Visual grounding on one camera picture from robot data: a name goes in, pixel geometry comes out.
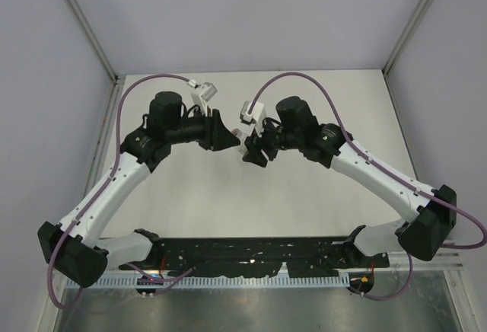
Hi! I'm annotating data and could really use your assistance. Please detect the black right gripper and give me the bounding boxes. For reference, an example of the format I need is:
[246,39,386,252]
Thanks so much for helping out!
[244,113,303,166]

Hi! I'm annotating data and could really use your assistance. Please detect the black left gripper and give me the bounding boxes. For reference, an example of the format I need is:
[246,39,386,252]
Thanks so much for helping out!
[167,104,240,151]

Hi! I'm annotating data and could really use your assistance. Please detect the translucent weekly pill organizer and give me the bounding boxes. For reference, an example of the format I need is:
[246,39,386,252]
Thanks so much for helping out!
[236,144,248,156]

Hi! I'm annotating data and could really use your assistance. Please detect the clear pill bottle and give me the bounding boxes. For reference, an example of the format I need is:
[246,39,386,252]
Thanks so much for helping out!
[231,128,244,139]

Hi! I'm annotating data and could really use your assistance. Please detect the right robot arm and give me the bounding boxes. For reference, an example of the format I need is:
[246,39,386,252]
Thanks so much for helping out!
[240,96,457,267]

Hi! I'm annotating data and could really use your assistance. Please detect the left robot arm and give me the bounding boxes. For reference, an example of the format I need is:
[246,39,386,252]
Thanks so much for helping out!
[37,91,240,288]

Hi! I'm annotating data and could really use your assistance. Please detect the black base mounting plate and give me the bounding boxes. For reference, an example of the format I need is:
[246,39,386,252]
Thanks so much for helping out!
[135,237,390,279]

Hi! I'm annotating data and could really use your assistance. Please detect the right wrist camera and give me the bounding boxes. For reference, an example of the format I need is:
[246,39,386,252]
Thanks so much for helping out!
[240,101,267,137]

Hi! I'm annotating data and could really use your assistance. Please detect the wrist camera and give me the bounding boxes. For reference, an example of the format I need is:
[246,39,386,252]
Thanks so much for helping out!
[187,80,218,116]
[240,101,267,137]

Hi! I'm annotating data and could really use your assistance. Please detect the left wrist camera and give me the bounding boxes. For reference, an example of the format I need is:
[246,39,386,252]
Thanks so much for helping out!
[187,80,218,116]

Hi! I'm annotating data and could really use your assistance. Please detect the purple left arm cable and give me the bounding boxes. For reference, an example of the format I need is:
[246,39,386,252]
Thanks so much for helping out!
[47,74,197,310]

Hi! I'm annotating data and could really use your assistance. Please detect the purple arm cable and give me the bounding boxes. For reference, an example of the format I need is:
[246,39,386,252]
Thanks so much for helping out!
[247,72,487,302]
[47,74,197,310]

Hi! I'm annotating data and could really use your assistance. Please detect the left aluminium frame post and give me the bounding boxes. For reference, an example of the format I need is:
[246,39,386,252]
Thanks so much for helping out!
[47,0,119,84]

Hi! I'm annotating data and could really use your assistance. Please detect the white slotted cable duct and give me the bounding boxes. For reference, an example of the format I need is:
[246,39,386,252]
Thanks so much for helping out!
[91,273,350,289]

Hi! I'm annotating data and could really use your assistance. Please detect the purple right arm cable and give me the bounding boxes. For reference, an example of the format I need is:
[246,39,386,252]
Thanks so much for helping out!
[247,72,487,302]

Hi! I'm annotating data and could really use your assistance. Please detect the aluminium frame corner post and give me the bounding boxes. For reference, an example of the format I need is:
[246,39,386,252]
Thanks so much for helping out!
[381,0,454,78]

